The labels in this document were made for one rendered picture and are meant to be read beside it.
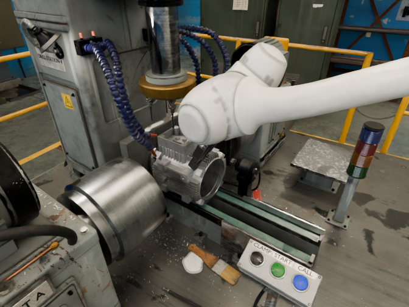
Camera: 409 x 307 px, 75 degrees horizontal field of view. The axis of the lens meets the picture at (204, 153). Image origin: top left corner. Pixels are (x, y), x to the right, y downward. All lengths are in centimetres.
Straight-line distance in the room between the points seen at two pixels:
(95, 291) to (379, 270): 87
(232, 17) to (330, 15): 125
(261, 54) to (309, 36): 328
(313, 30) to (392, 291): 320
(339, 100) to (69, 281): 60
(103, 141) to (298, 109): 73
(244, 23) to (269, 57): 352
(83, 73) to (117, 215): 45
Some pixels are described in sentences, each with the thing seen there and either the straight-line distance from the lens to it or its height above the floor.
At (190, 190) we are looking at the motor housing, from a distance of 89.
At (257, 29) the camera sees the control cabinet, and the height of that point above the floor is 103.
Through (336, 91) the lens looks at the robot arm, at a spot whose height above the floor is 146.
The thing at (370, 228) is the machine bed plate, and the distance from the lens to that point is 124.
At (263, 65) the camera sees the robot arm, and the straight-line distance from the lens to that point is 57.
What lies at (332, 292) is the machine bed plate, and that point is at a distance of 100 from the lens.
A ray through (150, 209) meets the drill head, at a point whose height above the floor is 108.
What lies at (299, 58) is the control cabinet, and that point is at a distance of 391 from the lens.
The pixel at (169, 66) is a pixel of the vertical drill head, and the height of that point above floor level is 138.
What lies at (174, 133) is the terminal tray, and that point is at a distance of 100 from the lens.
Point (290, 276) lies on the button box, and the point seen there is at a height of 107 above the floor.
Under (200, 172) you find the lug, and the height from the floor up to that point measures 109.
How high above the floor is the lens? 160
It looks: 33 degrees down
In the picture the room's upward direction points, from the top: straight up
